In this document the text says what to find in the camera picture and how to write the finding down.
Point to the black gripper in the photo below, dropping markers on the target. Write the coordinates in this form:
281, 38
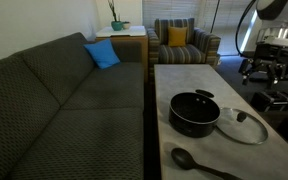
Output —
262, 64

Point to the round glass pot lid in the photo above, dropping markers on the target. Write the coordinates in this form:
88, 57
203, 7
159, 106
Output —
250, 131

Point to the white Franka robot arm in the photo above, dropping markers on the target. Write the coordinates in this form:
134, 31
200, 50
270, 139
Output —
270, 8

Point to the black cooking pot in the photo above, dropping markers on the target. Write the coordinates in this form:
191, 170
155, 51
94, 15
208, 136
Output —
190, 127

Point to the wooden side table white top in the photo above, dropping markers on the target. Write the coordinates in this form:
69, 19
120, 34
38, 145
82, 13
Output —
130, 32

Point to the plant in teal pot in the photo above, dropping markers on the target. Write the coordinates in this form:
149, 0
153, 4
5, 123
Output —
116, 26

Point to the light grey coffee table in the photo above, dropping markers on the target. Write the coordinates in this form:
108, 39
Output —
184, 80

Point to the striped fabric armchair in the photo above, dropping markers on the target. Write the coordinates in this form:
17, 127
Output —
180, 54

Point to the yellow throw cushion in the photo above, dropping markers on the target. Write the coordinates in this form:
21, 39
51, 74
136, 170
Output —
177, 36

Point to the black plastic serving spoon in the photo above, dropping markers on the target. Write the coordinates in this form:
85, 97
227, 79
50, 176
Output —
184, 158

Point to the white window blinds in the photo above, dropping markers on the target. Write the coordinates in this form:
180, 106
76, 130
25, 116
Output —
170, 10

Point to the small white bowl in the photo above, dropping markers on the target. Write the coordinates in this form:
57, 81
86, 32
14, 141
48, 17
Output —
126, 25

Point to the blue throw cushion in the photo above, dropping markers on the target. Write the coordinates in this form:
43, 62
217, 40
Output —
102, 53

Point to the dark grey fabric sofa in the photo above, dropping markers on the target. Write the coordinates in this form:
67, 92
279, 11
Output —
67, 133

